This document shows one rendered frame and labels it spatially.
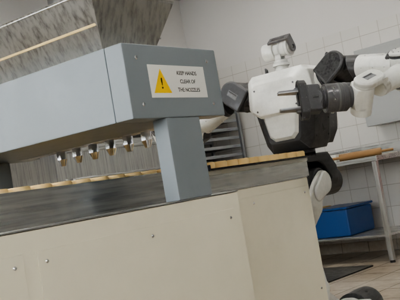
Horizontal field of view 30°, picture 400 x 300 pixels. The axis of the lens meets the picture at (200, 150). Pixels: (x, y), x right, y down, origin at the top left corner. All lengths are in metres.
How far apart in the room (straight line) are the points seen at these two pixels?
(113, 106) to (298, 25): 6.08
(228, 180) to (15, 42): 0.70
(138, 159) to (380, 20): 2.55
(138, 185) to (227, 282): 0.30
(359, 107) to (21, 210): 1.18
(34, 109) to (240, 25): 6.39
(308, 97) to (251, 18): 5.72
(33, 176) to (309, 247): 3.96
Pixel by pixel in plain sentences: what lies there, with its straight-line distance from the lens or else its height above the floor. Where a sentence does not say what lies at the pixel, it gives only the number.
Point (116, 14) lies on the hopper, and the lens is 1.71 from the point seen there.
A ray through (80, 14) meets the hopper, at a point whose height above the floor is 1.28.
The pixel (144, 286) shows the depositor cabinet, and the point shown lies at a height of 0.69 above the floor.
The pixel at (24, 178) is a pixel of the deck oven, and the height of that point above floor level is 1.17.
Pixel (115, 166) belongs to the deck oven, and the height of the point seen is 1.15.
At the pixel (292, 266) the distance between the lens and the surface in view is 2.31.
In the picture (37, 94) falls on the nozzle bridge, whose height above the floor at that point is 1.13.
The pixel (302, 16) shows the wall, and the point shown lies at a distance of 7.56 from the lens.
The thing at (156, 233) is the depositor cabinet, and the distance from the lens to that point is 1.53.
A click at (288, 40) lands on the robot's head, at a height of 1.34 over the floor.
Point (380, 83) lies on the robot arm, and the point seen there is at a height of 1.08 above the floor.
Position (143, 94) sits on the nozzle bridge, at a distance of 1.56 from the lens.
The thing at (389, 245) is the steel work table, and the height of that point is 0.14.
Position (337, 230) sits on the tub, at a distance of 6.68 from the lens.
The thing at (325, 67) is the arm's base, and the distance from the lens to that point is 2.68.
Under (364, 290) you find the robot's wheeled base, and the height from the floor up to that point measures 0.35.
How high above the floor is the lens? 0.86
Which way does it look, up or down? 3 degrees up
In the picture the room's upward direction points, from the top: 10 degrees counter-clockwise
